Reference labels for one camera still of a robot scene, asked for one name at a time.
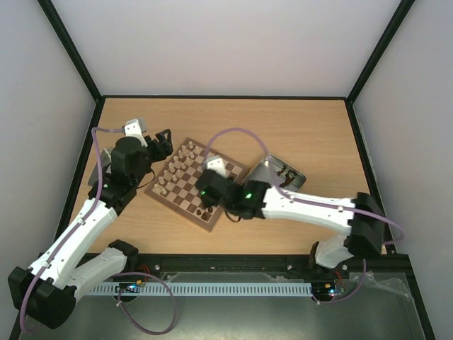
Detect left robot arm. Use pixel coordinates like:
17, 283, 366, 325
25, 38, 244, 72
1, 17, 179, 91
8, 123, 173, 334

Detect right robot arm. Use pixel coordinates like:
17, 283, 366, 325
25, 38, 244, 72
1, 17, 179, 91
195, 169, 386, 278

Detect wooden chess board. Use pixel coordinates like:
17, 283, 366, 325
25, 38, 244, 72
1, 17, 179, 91
145, 137, 249, 232

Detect dark pieces in tin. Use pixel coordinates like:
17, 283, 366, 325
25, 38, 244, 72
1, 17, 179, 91
277, 166, 297, 188

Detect tin lid on table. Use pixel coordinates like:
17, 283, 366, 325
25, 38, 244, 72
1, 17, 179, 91
87, 147, 114, 185

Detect gold metal tin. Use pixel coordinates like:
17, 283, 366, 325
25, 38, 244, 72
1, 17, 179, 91
243, 154, 306, 191

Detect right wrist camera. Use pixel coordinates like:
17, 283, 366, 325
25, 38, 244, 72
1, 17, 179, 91
205, 155, 227, 178

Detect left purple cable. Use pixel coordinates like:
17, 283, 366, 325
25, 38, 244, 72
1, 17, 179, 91
19, 127, 127, 336

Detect blue cable duct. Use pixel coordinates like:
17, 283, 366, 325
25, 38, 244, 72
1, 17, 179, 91
88, 282, 312, 298

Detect purple cable loop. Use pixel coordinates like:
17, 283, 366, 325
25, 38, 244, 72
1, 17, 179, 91
116, 271, 177, 335

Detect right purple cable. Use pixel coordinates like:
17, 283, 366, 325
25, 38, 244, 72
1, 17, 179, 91
205, 127, 406, 305

